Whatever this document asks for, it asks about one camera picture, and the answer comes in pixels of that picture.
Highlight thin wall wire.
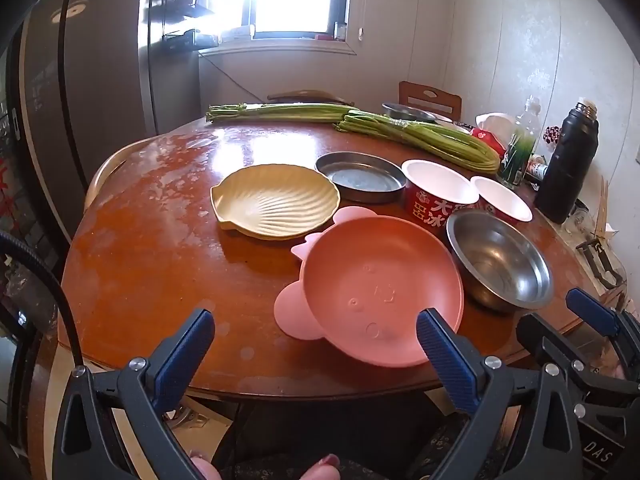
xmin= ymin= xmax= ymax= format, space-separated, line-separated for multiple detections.
xmin=202 ymin=52 xmax=271 ymax=104

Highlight steel basin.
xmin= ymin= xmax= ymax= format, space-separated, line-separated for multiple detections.
xmin=382 ymin=102 xmax=441 ymax=123

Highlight wooden chair with cutout back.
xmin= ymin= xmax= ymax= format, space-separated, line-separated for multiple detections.
xmin=398 ymin=81 xmax=462 ymax=121

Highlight small white-capped bottle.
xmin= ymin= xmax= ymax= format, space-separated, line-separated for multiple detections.
xmin=522 ymin=157 xmax=551 ymax=184

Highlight clear glass jar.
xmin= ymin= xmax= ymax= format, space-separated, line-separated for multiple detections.
xmin=565 ymin=200 xmax=592 ymax=234

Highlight round steel plate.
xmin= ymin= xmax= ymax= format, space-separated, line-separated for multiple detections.
xmin=315 ymin=151 xmax=407 ymax=205

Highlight grey refrigerator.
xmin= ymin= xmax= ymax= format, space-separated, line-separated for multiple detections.
xmin=15 ymin=0 xmax=201 ymax=243

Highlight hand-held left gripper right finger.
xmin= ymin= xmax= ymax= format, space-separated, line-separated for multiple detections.
xmin=416 ymin=308 xmax=583 ymax=480

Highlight small red paper bowl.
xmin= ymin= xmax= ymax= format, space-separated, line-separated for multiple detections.
xmin=470 ymin=175 xmax=534 ymax=228

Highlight wrapped celery bunch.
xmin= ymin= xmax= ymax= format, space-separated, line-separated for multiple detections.
xmin=335 ymin=110 xmax=501 ymax=176

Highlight window with white sill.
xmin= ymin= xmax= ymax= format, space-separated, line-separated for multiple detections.
xmin=199 ymin=0 xmax=358 ymax=58

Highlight black metal clip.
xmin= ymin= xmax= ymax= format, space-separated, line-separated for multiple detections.
xmin=575 ymin=239 xmax=626 ymax=291

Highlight clear plastic bottle green label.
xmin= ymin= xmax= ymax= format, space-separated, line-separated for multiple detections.
xmin=497 ymin=96 xmax=543 ymax=190

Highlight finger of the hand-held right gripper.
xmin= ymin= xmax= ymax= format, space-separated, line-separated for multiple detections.
xmin=566 ymin=287 xmax=640 ymax=376
xmin=516 ymin=312 xmax=623 ymax=396

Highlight stainless steel bowl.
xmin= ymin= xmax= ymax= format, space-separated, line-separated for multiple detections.
xmin=446 ymin=208 xmax=555 ymax=313

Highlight wooden chair with curved back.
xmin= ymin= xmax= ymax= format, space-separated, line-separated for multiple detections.
xmin=267 ymin=90 xmax=346 ymax=103

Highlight long celery bunch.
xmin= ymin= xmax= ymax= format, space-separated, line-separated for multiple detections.
xmin=206 ymin=102 xmax=361 ymax=123

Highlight person's foot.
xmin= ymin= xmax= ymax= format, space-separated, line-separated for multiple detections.
xmin=191 ymin=452 xmax=221 ymax=480
xmin=299 ymin=454 xmax=342 ymax=480

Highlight light wooden sticks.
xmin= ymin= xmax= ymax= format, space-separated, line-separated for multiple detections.
xmin=597 ymin=175 xmax=621 ymax=241

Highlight thick black cable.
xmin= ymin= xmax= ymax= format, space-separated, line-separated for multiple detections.
xmin=0 ymin=232 xmax=83 ymax=368

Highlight yellow shell-shaped plate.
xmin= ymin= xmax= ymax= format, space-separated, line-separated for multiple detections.
xmin=210 ymin=163 xmax=341 ymax=241

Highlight pink animal-shaped plate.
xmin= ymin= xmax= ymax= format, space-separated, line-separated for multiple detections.
xmin=274 ymin=205 xmax=466 ymax=368

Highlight light wooden chair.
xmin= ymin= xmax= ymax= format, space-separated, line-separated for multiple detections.
xmin=84 ymin=135 xmax=166 ymax=211

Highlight white plastic bag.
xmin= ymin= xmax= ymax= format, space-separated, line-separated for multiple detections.
xmin=475 ymin=112 xmax=516 ymax=143

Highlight large red paper bowl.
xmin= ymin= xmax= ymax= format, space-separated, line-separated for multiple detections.
xmin=401 ymin=159 xmax=481 ymax=238

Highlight white rimmed bowl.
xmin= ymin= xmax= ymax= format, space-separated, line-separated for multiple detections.
xmin=434 ymin=112 xmax=473 ymax=133

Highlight red packet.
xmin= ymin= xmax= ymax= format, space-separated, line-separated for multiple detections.
xmin=470 ymin=129 xmax=507 ymax=160

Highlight black thermos flask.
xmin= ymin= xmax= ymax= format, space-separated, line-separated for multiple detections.
xmin=534 ymin=102 xmax=600 ymax=224

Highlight person's left foot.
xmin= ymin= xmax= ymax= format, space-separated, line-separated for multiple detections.
xmin=191 ymin=452 xmax=221 ymax=480

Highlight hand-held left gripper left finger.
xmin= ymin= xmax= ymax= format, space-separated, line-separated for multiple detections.
xmin=52 ymin=307 xmax=217 ymax=480

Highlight person's right foot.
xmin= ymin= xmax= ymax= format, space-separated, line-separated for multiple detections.
xmin=299 ymin=454 xmax=342 ymax=480

